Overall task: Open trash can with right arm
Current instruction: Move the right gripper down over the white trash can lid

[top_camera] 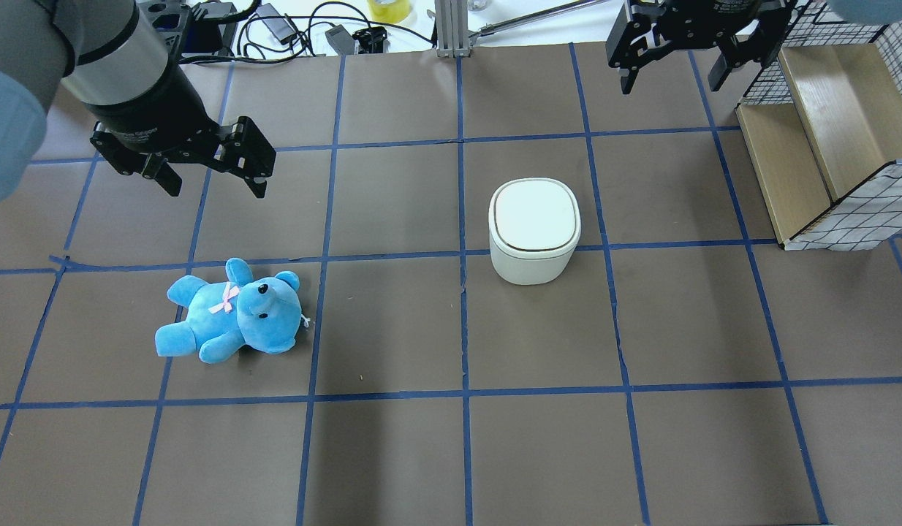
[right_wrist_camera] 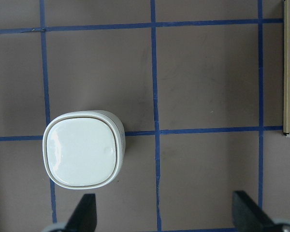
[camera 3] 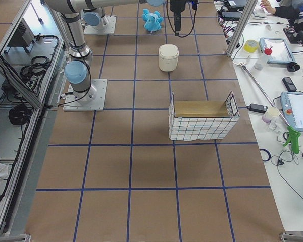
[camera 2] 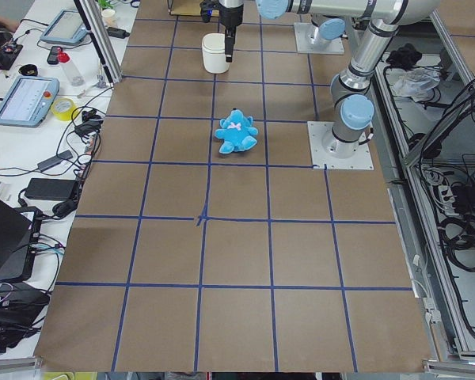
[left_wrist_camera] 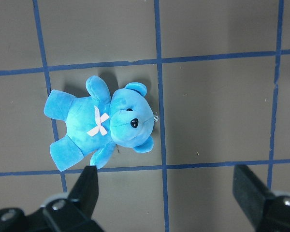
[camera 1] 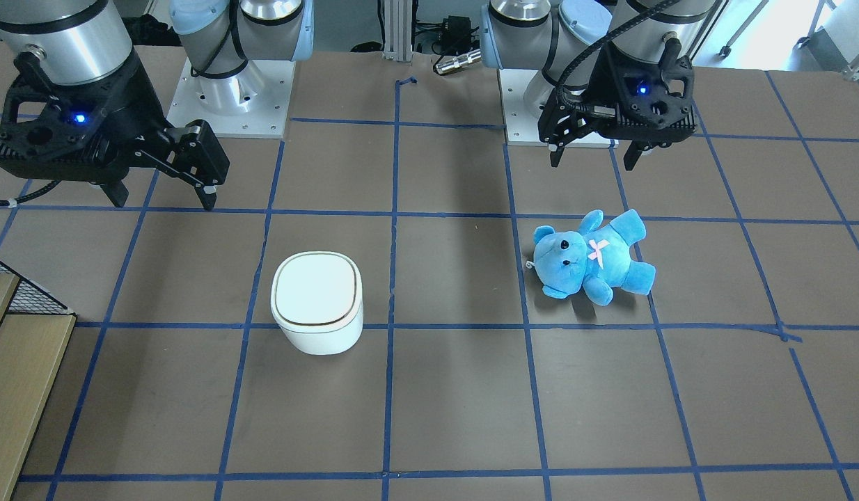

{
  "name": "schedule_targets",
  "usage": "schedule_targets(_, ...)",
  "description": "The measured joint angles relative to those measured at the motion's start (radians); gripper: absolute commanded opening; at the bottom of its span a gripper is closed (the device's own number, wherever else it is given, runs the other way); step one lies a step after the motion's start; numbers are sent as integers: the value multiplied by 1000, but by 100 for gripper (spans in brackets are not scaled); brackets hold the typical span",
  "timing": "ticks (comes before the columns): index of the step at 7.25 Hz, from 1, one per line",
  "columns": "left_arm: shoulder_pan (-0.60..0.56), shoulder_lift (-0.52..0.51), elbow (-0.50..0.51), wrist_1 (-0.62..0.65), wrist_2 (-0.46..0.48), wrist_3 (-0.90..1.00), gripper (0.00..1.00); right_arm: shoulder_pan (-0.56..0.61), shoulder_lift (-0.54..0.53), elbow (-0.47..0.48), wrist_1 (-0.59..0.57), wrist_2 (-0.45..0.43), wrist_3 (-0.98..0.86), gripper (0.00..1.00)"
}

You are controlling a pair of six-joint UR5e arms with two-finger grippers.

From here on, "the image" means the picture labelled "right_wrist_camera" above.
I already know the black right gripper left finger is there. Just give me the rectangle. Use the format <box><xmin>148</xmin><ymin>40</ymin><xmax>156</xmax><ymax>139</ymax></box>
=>
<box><xmin>43</xmin><ymin>193</ymin><xmax>98</xmax><ymax>232</ymax></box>

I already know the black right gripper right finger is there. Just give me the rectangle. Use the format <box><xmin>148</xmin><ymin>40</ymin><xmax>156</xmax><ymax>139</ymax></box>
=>
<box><xmin>232</xmin><ymin>190</ymin><xmax>290</xmax><ymax>232</ymax></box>

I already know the white trash can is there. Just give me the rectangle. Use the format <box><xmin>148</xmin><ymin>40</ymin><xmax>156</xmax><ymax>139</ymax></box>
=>
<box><xmin>42</xmin><ymin>110</ymin><xmax>126</xmax><ymax>189</ymax></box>

